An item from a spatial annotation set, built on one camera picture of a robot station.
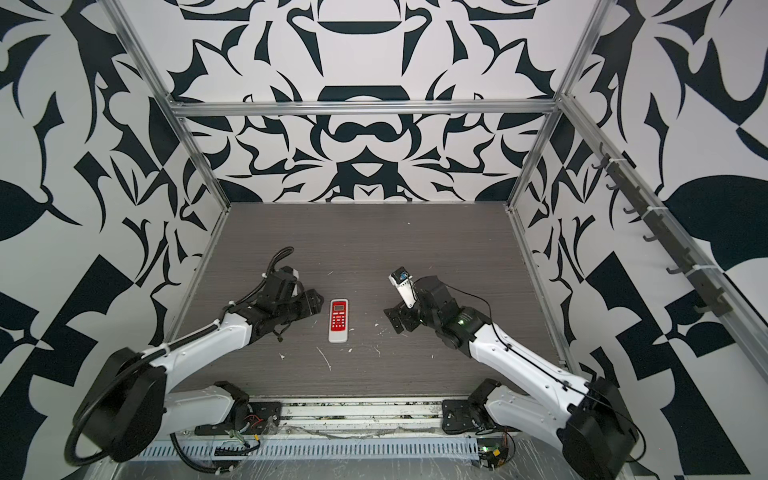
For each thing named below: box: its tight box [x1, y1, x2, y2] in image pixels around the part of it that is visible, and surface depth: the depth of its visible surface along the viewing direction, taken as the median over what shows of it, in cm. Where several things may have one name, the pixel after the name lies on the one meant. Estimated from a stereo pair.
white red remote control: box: [328, 298, 349, 343], surface depth 91 cm
